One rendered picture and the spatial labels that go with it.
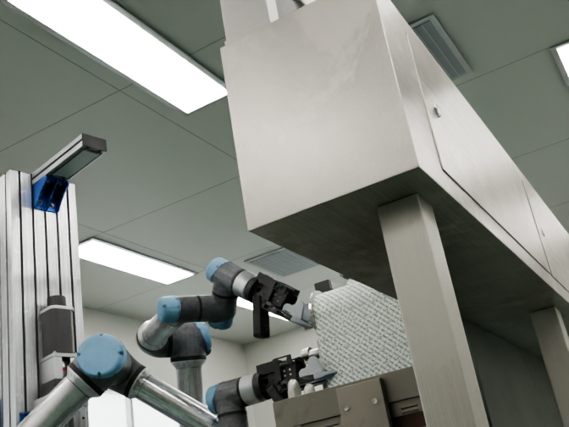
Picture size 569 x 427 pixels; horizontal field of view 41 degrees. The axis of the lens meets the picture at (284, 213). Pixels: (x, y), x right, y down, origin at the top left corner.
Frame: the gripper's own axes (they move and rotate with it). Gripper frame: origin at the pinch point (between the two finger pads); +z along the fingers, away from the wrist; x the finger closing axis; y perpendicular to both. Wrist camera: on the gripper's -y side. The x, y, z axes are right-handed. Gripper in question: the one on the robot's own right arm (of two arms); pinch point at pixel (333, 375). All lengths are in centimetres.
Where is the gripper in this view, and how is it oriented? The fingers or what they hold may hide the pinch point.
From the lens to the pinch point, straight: 186.5
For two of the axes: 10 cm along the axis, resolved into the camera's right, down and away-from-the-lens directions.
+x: 4.9, 2.6, 8.3
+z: 8.5, -3.3, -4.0
